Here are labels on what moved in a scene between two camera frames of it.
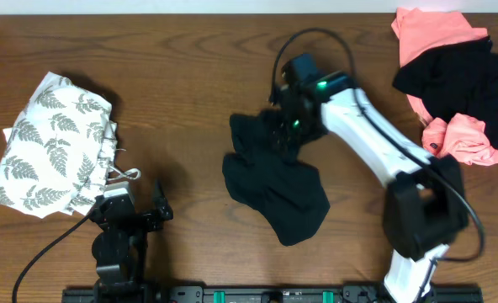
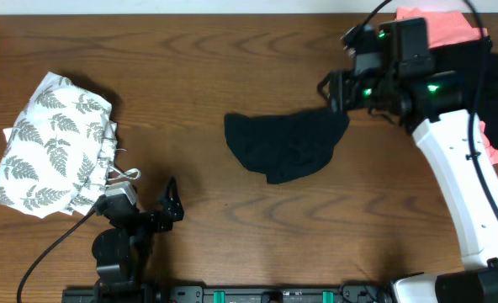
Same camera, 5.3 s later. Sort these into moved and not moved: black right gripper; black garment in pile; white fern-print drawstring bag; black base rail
Moved: black right gripper
Not moved: black garment in pile; black base rail; white fern-print drawstring bag
